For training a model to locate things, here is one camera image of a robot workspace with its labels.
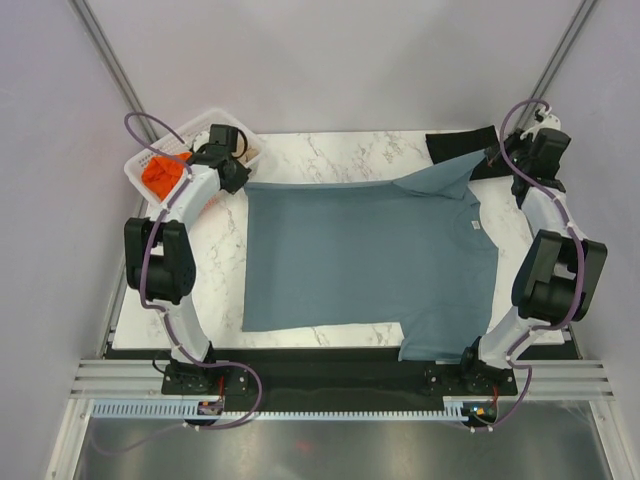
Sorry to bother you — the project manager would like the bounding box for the white plastic laundry basket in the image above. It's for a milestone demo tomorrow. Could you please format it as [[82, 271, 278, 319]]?
[[124, 108, 266, 207]]

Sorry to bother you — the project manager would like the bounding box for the aluminium frame post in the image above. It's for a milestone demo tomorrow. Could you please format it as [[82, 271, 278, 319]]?
[[529, 0, 600, 99], [69, 0, 146, 112]]

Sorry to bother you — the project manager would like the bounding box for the folded black t shirt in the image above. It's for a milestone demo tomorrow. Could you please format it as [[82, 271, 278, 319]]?
[[425, 126, 512, 180]]

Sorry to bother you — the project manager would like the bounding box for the blue t shirt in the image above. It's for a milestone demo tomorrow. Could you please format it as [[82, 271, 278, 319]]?
[[243, 152, 499, 361]]

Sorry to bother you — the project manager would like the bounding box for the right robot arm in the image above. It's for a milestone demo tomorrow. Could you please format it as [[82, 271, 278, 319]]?
[[457, 126, 608, 394]]

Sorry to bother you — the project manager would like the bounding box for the left aluminium frame post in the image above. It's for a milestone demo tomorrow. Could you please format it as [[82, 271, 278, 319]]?
[[69, 0, 146, 112]]

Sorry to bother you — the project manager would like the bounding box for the beige t shirt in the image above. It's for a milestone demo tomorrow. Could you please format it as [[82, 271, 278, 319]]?
[[234, 137, 260, 166]]

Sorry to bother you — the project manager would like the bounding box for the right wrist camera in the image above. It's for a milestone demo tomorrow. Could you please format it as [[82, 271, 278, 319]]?
[[519, 106, 561, 142]]

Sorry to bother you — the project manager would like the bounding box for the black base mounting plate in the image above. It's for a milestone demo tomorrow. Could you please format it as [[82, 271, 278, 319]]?
[[161, 347, 518, 411]]

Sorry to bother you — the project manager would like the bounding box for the orange t shirt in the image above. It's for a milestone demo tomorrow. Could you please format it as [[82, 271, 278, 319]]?
[[141, 156, 184, 201]]

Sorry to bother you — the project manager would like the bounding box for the right aluminium frame post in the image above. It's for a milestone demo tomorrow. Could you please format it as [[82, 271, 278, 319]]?
[[529, 0, 600, 99]]

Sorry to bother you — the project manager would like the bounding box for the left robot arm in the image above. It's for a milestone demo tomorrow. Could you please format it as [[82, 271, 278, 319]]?
[[124, 124, 251, 393]]

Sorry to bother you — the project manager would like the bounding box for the white slotted cable duct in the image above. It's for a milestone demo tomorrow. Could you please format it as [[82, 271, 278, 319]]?
[[91, 399, 497, 421]]

